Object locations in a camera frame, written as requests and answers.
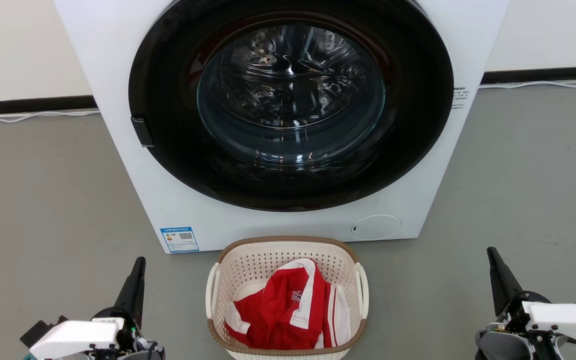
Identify white front-load washing machine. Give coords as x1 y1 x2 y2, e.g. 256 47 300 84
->
53 0 510 254

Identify blue energy label sticker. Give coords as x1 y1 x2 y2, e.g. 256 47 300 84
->
160 227 200 254

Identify white floor cable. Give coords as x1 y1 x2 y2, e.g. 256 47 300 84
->
0 109 101 124
479 78 576 90

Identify black round washer door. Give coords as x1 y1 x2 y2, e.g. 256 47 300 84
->
128 0 455 212

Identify round white filter cover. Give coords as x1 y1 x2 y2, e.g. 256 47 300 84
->
351 214 402 241

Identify black door handle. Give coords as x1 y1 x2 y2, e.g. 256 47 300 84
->
130 117 155 148

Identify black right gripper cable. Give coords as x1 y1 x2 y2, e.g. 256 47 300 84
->
504 290 552 322

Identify black wall baseboard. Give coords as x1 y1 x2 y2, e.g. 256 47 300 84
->
481 65 576 85
0 95 98 117

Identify printed warning text label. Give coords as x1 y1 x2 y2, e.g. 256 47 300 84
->
451 86 469 110

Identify cream perforated laundry basket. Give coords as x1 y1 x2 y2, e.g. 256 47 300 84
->
205 235 370 360

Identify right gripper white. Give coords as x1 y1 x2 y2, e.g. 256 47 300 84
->
486 246 576 347

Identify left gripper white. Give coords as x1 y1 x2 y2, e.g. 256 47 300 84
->
29 256 147 360

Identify red and white shirt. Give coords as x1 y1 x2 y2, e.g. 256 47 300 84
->
224 258 352 350

